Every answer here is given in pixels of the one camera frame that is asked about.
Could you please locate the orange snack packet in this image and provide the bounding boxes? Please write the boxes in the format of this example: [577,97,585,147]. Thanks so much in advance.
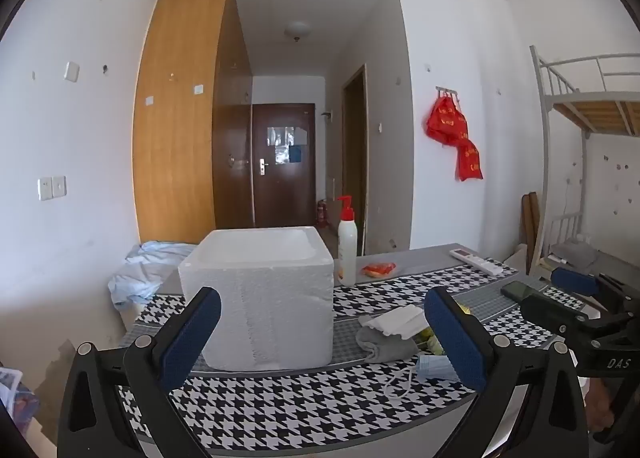
[361,262,397,279]

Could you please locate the grey cloth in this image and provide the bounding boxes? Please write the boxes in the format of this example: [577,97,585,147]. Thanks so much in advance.
[356,323,426,364]

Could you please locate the dark brown entrance door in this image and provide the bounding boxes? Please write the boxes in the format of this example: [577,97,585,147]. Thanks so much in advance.
[251,103,317,228]

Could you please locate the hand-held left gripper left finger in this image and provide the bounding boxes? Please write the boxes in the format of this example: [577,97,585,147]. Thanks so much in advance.
[57,286,222,458]

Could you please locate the light blue bedsheet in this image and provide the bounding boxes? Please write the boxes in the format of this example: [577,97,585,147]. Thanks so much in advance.
[107,239,198,311]

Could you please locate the blue face mask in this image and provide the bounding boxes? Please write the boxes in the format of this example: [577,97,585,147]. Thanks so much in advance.
[384,354,461,399]

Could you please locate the wooden wardrobe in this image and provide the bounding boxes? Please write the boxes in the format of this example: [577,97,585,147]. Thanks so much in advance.
[132,0,255,245]

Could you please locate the red printed bag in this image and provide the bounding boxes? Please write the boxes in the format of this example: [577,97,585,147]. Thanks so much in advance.
[426,97,469,145]
[455,138,484,182]

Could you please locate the white foam box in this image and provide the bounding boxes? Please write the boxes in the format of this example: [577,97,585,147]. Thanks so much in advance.
[178,225,335,372]

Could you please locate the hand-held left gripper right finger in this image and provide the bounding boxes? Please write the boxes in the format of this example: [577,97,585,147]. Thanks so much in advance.
[423,286,591,458]

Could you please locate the leaning wooden planks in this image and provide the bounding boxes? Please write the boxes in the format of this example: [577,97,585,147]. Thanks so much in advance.
[521,192,544,274]

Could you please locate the white paper bag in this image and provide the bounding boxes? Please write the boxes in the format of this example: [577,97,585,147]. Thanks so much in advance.
[504,243,531,275]

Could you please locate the brown side doorway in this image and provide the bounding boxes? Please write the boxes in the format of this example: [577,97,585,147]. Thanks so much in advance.
[341,64,369,256]

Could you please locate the black phone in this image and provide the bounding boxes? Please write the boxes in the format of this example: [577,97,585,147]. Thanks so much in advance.
[500,281,537,300]

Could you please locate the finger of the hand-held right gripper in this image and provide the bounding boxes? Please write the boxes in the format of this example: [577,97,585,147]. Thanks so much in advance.
[550,266,627,311]
[520,292,596,339]

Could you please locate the newspaper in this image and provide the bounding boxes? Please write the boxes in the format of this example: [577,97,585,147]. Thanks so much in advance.
[0,368,24,414]

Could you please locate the person's right hand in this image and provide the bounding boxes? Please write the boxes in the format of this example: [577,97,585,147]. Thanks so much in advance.
[586,378,618,434]

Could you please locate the colourful floor mat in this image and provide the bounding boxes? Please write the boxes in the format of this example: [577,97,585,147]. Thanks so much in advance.
[10,388,41,431]

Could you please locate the houndstooth tablecloth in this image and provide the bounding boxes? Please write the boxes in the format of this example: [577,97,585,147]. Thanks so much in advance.
[117,243,601,458]

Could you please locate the white lotion bottle red pump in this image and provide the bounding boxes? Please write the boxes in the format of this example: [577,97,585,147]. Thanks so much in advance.
[336,195,358,287]

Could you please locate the printed door poster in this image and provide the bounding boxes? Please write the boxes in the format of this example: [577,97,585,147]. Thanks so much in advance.
[266,125,307,164]

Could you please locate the white remote control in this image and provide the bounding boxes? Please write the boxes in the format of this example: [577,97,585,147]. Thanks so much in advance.
[449,248,505,275]

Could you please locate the white cloth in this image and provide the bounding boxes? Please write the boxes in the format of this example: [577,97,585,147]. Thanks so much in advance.
[358,304,431,339]

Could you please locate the white metal bunk bed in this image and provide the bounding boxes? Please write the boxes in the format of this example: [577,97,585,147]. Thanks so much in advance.
[529,44,640,279]

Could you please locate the grey mattress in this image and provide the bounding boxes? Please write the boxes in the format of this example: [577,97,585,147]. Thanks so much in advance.
[549,238,618,270]

